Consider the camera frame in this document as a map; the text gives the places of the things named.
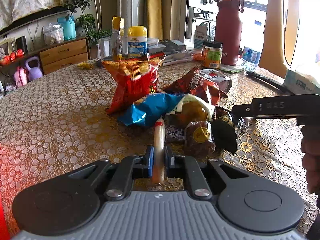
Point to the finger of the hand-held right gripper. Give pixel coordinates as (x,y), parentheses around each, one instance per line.
(242,111)

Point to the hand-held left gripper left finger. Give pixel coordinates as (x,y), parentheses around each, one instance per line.
(150,165)

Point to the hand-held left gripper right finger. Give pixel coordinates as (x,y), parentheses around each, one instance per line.
(168,165)

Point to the pale sausage stick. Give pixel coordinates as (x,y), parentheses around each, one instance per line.
(159,150)

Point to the black snack packet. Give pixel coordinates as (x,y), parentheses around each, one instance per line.
(222,135)

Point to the purple snack packet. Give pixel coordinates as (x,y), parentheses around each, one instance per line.
(173,133)

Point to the brown cake with gold sticker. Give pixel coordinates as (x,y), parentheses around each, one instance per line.
(200,137)

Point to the yellow bun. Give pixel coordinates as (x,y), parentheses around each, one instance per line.
(193,110)

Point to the blue snack bag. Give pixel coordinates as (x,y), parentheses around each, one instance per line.
(147,108)

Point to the dark red snack bag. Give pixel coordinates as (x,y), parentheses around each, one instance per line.
(192,83)

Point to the red chip bag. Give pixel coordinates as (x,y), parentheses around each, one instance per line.
(132,82)

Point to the person's right hand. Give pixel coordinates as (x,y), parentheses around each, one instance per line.
(312,155)

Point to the pale green tissue box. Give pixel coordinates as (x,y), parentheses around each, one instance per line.
(301,82)

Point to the black remote stick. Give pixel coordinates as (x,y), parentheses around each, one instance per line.
(265,80)

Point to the green edged cloth coaster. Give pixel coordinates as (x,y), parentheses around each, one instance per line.
(231,68)

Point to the plastic water bottle blue label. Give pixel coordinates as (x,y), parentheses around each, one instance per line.
(251,56)

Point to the clear jar with black lid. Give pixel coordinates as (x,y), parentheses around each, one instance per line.
(212,56)

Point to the orange curtain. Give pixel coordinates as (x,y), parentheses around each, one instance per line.
(277,30)

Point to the dark red water bottle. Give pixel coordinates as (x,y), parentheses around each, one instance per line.
(228,30)

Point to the white printed card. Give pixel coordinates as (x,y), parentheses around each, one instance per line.
(201,38)

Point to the rolled white paper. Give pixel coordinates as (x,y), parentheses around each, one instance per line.
(176,60)

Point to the washing machine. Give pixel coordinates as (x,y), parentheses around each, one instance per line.
(202,21)

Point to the stack of books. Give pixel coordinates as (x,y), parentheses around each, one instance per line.
(165,46)

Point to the small yellow toy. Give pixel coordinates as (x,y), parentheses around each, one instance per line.
(85,65)

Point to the yellow lidded gummies bottle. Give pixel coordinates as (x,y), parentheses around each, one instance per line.
(137,42)

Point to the clear drinking glass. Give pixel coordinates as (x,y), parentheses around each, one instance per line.
(104,48)

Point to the yellow foil snack pouch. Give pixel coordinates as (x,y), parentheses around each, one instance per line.
(117,40)

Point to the yellow curtain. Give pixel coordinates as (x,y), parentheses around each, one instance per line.
(154,10)

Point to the wooden sideboard cabinet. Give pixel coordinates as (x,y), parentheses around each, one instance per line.
(62,55)

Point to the purple kettlebell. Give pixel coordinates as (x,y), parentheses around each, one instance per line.
(34,71)

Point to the small potted green plant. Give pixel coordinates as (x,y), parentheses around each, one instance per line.
(91,27)

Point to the pink toy backpack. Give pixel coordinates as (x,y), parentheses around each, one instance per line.
(20,77)

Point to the teal plastic bottle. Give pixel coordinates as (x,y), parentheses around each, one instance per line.
(67,28)

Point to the clear plastic bag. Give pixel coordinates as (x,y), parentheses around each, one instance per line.
(53,34)

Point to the red ornaments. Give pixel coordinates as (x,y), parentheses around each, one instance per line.
(12,57)

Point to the black cylinder speaker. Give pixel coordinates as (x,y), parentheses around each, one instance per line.
(21,44)

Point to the photo frame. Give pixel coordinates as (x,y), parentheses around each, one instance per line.
(6,46)

